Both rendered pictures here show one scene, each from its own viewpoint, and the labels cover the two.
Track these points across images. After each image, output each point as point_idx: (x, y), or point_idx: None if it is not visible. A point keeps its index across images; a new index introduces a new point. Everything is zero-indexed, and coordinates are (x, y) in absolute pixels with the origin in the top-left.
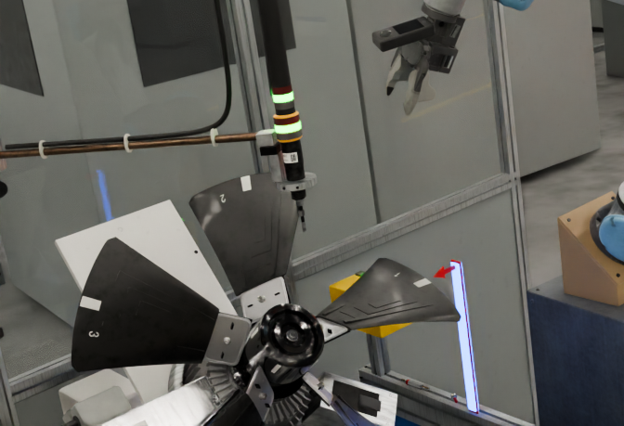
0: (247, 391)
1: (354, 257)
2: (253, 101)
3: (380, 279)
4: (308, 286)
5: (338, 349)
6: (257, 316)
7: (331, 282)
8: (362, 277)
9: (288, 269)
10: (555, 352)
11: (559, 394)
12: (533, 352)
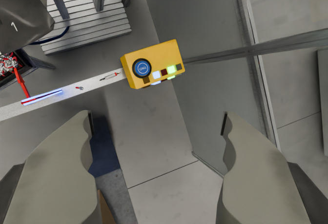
0: None
1: (256, 102)
2: None
3: (11, 4)
4: (243, 67)
5: (218, 81)
6: None
7: (244, 84)
8: None
9: (252, 52)
10: (95, 161)
11: (95, 152)
12: (114, 152)
